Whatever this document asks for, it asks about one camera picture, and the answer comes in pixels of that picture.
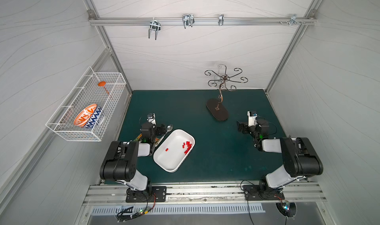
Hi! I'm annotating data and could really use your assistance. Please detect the white plastic storage box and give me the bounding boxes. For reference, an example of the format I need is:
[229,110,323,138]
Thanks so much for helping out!
[153,129,196,173]

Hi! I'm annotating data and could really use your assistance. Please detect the red sleeve pile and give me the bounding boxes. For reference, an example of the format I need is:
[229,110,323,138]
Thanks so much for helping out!
[182,141,193,155]

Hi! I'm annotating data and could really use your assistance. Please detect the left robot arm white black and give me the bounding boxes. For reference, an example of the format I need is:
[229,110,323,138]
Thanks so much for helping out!
[100,122,167,191]

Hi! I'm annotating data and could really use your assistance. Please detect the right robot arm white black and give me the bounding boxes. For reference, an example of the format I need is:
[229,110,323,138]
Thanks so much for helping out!
[237,117,324,191]

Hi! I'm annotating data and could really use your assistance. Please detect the green snack packet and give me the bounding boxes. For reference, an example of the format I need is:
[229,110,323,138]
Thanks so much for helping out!
[133,134,142,141]

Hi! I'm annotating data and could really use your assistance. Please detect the metal spoon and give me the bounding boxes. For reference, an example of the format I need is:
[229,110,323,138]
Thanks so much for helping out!
[155,124,173,147]

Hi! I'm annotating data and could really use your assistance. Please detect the metal scroll hook stand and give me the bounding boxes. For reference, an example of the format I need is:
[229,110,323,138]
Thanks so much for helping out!
[204,64,248,122]

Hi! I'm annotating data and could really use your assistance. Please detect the orange blue patterned bowl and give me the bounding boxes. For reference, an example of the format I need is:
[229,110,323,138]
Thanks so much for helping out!
[73,104,103,129]

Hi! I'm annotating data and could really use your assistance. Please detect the orange spoon in basket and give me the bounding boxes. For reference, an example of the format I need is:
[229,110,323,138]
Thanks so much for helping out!
[98,81,110,95]

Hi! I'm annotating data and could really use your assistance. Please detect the right round black fan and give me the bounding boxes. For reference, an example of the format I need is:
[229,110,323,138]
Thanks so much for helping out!
[276,202,297,218]

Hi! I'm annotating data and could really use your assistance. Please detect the double prong metal hook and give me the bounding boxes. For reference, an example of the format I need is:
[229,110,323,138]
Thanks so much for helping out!
[148,19,161,40]

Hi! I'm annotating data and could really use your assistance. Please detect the small flat metal hook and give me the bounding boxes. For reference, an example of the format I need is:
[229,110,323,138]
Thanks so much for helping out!
[218,14,224,26]

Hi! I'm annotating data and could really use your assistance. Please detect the looped metal hook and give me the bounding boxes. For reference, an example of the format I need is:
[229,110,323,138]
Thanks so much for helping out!
[182,14,195,29]

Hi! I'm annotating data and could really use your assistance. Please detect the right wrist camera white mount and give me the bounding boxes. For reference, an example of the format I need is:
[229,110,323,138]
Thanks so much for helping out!
[247,111,258,127]

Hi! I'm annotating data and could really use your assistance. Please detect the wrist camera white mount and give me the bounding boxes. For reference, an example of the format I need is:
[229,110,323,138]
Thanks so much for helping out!
[147,113,156,125]
[247,111,258,127]

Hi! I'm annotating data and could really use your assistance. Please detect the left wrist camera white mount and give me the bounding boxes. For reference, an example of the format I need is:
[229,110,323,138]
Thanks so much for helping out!
[147,113,156,125]

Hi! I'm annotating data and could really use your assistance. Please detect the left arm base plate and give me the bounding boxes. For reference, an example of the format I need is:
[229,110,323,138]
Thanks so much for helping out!
[125,186,167,203]

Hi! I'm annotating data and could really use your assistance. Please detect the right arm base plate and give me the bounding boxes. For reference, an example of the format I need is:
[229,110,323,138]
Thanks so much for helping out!
[241,184,285,201]

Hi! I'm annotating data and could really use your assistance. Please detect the white wire basket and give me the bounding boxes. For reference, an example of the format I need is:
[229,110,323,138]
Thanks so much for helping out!
[46,67,126,142]

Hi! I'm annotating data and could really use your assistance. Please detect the aluminium front rail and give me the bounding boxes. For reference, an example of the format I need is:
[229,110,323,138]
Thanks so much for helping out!
[83,181,327,206]

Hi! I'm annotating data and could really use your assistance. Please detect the aluminium rail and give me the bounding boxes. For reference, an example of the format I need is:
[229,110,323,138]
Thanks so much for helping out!
[83,181,327,206]
[89,17,317,27]

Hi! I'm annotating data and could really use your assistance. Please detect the white slotted cable duct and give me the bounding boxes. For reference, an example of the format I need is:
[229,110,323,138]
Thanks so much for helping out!
[91,203,266,216]

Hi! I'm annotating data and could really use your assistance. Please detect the left controller board with wires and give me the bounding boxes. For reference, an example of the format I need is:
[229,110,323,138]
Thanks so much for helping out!
[116,207,152,222]

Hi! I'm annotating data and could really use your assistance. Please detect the aluminium top rail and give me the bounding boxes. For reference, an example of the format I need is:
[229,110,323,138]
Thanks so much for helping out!
[89,17,317,27]

